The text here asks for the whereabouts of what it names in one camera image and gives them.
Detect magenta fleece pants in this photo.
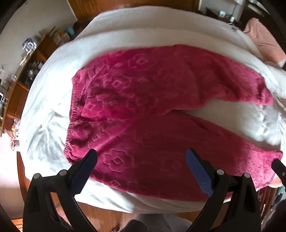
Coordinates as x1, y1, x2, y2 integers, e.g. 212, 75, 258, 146
63, 44, 283, 201

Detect white bed blanket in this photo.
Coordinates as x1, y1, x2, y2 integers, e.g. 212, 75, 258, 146
20, 6, 285, 213

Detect grey trousers leg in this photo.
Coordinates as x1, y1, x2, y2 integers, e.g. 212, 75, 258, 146
112, 214, 192, 232

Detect pink pillow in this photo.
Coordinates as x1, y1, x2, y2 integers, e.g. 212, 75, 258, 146
243, 18, 285, 68

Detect wooden side cabinet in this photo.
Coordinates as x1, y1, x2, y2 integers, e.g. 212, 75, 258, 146
0, 26, 78, 136

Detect teal cup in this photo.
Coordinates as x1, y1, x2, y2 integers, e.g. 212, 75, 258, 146
65, 26, 75, 37

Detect wooden bed frame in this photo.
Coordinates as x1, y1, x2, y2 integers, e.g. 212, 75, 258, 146
16, 151, 233, 232

